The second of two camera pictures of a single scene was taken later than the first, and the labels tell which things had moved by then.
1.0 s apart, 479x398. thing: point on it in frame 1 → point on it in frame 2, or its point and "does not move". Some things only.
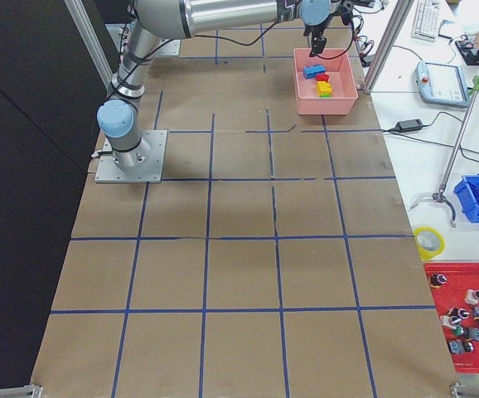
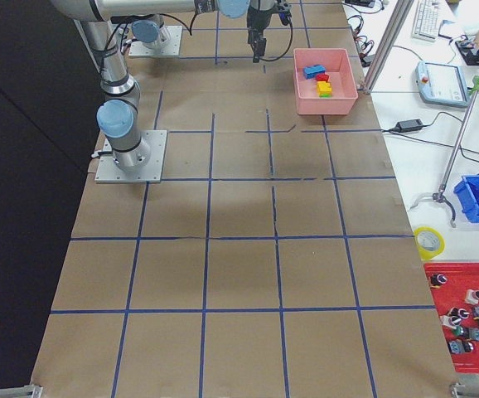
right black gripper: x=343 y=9 → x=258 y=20
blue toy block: x=311 y=71 does not move
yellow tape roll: x=428 y=254 does not move
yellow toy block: x=324 y=88 does not move
